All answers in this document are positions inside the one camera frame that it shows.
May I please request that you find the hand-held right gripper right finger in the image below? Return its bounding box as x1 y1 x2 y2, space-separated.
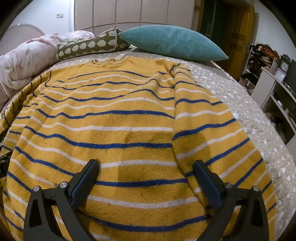
193 159 270 241

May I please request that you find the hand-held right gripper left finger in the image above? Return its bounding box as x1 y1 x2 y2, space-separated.
23 159 100 241

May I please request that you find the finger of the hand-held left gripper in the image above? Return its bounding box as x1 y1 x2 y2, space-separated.
0 151 11 178

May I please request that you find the yellow striped sweater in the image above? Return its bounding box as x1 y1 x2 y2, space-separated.
0 56 278 241

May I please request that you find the beige dotted bedspread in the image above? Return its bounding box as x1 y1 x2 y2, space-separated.
0 47 296 232

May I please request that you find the pink floral duvet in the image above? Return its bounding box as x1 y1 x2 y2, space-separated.
0 30 95 112

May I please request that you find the white shelf unit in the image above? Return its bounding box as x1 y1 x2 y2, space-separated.
251 67 296 146

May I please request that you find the white round fan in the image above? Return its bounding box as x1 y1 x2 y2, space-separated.
3 23 45 56

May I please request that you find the cluttered shoe rack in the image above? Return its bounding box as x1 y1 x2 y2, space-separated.
239 43 281 88

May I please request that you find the dark screen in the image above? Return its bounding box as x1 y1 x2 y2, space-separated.
284 59 296 90

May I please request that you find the green patterned pillow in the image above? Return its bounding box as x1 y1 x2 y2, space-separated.
55 28 131 61

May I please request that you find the dark framed clock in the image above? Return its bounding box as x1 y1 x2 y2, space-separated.
280 54 291 72

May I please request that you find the wooden door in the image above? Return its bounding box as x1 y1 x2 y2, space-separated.
199 0 255 67

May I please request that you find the pale panelled wardrobe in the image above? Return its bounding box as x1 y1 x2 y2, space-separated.
74 0 201 35

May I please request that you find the teal corduroy pillow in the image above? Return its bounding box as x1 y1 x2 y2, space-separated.
118 24 229 62

